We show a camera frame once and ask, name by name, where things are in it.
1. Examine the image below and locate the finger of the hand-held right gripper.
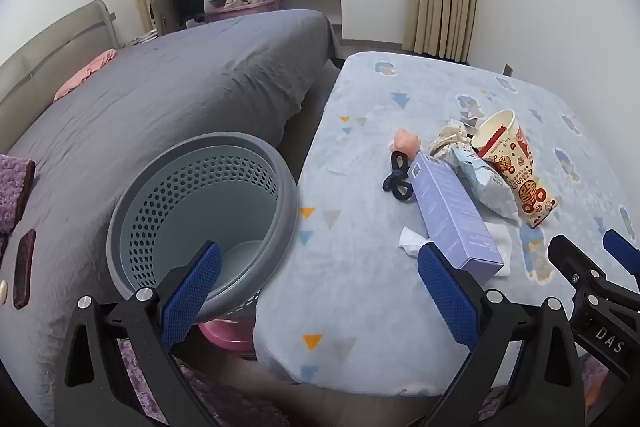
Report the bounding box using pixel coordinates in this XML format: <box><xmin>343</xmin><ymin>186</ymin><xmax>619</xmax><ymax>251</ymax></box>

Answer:
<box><xmin>602</xmin><ymin>229</ymin><xmax>640</xmax><ymax>280</ymax></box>
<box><xmin>547</xmin><ymin>234</ymin><xmax>621</xmax><ymax>295</ymax></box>

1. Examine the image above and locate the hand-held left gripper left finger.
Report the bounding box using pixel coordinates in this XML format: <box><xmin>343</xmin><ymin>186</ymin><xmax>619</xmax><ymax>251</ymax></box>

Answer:
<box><xmin>64</xmin><ymin>241</ymin><xmax>223</xmax><ymax>427</ymax></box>

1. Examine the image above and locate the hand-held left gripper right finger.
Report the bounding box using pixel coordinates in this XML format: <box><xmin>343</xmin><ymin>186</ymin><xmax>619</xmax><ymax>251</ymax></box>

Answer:
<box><xmin>417</xmin><ymin>242</ymin><xmax>586</xmax><ymax>427</ymax></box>

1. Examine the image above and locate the white tissue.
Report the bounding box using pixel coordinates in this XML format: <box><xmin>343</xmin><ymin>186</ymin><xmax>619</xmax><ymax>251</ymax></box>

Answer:
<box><xmin>398</xmin><ymin>222</ymin><xmax>512</xmax><ymax>278</ymax></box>

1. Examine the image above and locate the cream packet with red circles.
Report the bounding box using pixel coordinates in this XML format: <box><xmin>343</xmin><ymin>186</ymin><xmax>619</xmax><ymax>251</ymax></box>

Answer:
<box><xmin>487</xmin><ymin>152</ymin><xmax>559</xmax><ymax>229</ymax></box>

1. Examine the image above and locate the grey perforated plastic basket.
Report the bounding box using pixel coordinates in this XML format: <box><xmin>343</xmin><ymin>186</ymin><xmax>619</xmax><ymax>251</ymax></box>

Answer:
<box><xmin>106</xmin><ymin>132</ymin><xmax>299</xmax><ymax>324</ymax></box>

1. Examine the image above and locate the purple cardboard box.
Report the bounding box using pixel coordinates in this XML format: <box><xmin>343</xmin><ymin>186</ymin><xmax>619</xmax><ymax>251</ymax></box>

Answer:
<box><xmin>407</xmin><ymin>153</ymin><xmax>505</xmax><ymax>286</ymax></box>

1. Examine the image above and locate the light blue snack bag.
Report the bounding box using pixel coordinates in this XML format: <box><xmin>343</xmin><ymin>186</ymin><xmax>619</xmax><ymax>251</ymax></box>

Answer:
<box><xmin>447</xmin><ymin>142</ymin><xmax>521</xmax><ymax>222</ymax></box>

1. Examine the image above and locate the cream and red paper cup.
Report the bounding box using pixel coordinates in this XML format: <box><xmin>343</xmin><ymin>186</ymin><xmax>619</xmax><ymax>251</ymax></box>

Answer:
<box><xmin>471</xmin><ymin>109</ymin><xmax>538</xmax><ymax>168</ymax></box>

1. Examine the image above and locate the printed paper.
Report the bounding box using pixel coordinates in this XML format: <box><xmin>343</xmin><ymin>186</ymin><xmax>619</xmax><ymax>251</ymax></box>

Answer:
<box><xmin>427</xmin><ymin>119</ymin><xmax>473</xmax><ymax>158</ymax></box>

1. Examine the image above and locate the pink plastic basin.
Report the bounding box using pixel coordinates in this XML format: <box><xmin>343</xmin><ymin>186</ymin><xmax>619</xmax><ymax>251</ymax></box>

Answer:
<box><xmin>197</xmin><ymin>317</ymin><xmax>256</xmax><ymax>358</ymax></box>

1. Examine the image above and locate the purple fuzzy rug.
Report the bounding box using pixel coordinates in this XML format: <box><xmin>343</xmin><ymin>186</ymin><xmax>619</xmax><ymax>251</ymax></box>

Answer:
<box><xmin>120</xmin><ymin>339</ymin><xmax>301</xmax><ymax>427</ymax></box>

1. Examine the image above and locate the pink pig toy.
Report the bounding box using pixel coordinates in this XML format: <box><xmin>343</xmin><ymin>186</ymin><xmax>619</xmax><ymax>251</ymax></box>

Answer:
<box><xmin>393</xmin><ymin>128</ymin><xmax>422</xmax><ymax>156</ymax></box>

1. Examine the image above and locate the small grey-white paper scrap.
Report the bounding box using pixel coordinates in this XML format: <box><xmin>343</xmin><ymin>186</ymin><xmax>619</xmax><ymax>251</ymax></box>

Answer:
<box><xmin>457</xmin><ymin>99</ymin><xmax>484</xmax><ymax>128</ymax></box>

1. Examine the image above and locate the purple fuzzy cloth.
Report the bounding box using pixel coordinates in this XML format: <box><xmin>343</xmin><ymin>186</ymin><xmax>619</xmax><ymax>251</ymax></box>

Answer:
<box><xmin>0</xmin><ymin>154</ymin><xmax>36</xmax><ymax>238</ymax></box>

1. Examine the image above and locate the bed with grey sheet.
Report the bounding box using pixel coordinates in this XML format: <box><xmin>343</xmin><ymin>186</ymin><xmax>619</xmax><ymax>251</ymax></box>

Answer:
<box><xmin>0</xmin><ymin>9</ymin><xmax>346</xmax><ymax>427</ymax></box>

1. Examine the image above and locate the pink cloth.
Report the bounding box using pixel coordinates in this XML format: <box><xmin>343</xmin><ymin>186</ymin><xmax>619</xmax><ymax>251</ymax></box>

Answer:
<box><xmin>52</xmin><ymin>49</ymin><xmax>117</xmax><ymax>102</ymax></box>

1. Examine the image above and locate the beige headboard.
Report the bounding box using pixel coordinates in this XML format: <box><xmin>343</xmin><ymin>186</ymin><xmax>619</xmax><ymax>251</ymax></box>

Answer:
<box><xmin>0</xmin><ymin>0</ymin><xmax>121</xmax><ymax>122</ymax></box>

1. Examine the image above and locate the pink storage bin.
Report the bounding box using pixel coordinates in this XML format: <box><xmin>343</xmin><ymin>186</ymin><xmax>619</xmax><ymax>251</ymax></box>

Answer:
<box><xmin>206</xmin><ymin>0</ymin><xmax>281</xmax><ymax>24</ymax></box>

